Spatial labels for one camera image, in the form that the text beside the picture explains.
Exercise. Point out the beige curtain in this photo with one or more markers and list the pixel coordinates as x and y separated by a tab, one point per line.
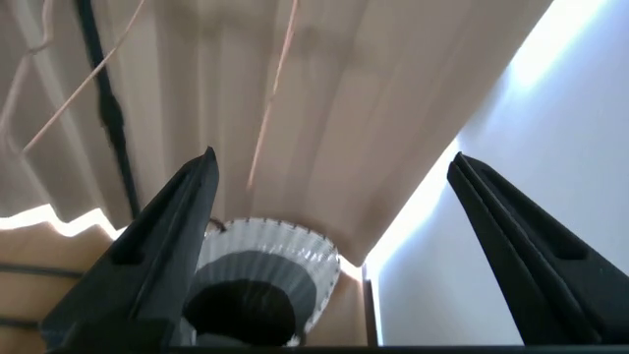
368	123

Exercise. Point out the black clothes rack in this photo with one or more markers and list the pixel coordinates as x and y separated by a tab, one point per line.
110	113

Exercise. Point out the white laundry basket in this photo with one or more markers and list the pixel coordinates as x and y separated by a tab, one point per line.
275	236

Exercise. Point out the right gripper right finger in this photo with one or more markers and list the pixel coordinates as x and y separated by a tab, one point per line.
540	275

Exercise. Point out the pink clothes hanger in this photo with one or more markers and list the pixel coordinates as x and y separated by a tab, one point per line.
74	89

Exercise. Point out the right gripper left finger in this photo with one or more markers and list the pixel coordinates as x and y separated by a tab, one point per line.
98	305

